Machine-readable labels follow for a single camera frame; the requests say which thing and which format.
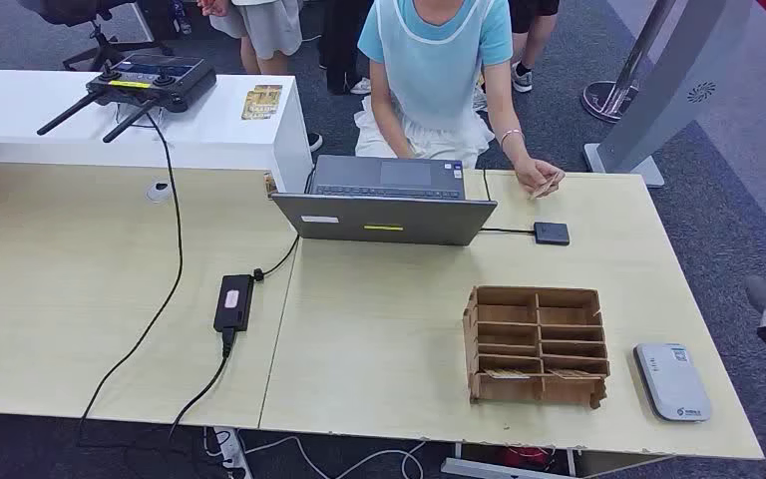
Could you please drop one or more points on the small brown object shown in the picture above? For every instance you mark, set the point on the small brown object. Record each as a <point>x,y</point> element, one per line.
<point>270,184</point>

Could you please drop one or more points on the ID card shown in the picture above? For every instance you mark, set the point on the ID card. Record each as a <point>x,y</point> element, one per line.
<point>545,190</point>

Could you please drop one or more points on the person's left forearm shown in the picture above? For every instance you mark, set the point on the person's left forearm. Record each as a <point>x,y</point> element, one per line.
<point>508,129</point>

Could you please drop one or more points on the black power adapter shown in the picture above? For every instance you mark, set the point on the black power adapter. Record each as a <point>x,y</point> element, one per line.
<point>233,303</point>

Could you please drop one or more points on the grey laptop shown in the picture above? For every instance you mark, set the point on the grey laptop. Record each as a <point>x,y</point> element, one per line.
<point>383,221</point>

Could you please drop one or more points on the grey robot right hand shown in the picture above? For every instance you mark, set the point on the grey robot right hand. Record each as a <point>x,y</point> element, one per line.
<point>763,294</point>

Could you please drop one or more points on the person's left hand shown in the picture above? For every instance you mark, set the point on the person's left hand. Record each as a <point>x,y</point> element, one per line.
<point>536,175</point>

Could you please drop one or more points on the black remote controller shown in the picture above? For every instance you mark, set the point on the black remote controller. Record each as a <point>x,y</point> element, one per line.
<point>158,79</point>

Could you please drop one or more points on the white desk grommet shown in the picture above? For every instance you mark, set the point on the white desk grommet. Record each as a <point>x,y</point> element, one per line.
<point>159,192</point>

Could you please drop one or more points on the white power strip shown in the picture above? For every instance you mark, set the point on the white power strip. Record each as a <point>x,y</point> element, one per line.
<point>228,453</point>

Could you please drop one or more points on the black office chair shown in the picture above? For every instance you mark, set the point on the black office chair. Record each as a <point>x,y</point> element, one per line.
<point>102,46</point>

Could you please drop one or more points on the metal stanchion post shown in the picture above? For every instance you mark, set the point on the metal stanchion post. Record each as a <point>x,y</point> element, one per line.
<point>627,66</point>

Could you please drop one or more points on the gold patterned card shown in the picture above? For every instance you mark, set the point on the gold patterned card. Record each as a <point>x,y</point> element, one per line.
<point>269,87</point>
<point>261,106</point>

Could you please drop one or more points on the white counter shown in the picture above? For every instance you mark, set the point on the white counter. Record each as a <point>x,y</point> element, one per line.
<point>26,106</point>

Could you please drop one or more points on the white card reader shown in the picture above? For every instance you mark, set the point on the white card reader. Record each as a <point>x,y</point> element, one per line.
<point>672,383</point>

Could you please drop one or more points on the red object under desk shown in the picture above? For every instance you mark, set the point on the red object under desk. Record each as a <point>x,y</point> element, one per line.
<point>528,456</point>

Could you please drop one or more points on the grey kiosk stand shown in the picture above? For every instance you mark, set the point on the grey kiosk stand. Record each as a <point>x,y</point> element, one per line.
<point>680,73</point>

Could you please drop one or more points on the wooden card organizer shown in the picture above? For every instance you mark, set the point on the wooden card organizer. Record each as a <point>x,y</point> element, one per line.
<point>538,325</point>

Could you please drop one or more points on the person's right forearm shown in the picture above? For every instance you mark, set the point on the person's right forearm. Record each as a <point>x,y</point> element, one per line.
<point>393,132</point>

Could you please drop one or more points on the person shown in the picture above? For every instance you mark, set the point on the person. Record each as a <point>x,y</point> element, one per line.
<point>528,40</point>
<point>340,40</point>
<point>432,73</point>
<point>264,26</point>

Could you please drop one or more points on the grey bar under desk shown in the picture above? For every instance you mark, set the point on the grey bar under desk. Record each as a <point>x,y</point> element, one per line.
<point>489,471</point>

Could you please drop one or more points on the small black square box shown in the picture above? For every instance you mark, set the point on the small black square box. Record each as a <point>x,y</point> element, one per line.
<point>551,233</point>

